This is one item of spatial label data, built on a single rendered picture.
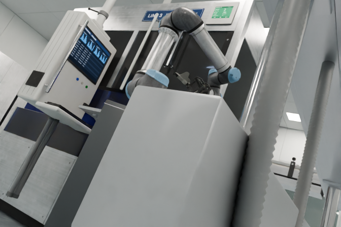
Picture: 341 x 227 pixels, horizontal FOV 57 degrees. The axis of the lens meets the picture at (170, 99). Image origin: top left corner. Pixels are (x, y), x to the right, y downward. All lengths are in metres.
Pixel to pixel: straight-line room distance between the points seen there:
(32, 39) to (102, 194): 7.35
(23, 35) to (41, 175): 5.08
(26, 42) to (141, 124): 7.27
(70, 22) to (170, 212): 2.29
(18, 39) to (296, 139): 6.10
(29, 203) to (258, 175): 2.49
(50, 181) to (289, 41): 2.41
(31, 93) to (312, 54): 1.88
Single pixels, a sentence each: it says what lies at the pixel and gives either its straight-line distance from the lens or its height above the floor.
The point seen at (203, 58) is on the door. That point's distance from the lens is 2.30.
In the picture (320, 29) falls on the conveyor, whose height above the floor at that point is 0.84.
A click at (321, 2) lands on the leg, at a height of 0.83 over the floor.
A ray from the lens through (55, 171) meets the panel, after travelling 2.61.
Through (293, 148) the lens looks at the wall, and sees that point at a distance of 6.75.
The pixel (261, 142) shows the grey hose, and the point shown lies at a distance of 0.27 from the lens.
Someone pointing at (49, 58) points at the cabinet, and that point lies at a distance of 2.34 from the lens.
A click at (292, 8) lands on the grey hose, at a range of 0.31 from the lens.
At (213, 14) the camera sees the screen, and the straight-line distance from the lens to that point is 2.51.
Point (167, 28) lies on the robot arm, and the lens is 1.64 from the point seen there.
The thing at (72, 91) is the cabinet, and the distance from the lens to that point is 2.43.
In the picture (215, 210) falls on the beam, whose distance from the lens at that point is 0.25.
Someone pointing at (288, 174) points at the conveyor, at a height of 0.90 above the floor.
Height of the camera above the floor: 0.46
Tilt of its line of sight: 19 degrees up
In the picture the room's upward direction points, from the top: 23 degrees clockwise
